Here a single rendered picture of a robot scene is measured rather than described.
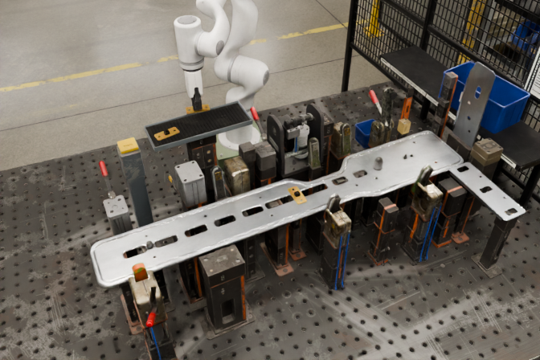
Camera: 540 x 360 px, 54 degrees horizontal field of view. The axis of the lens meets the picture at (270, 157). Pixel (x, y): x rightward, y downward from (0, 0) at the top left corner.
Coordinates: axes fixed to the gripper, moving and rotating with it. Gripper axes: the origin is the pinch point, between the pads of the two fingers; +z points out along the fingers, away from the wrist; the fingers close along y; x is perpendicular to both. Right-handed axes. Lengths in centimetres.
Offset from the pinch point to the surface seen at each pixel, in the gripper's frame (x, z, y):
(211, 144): 3.3, 15.9, 4.7
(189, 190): -8.1, 17.0, 25.2
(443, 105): 100, 18, 2
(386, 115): 72, 14, 7
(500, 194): 98, 25, 48
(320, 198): 36, 24, 34
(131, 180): -27.2, 22.1, 9.7
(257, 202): 14.3, 24.4, 29.7
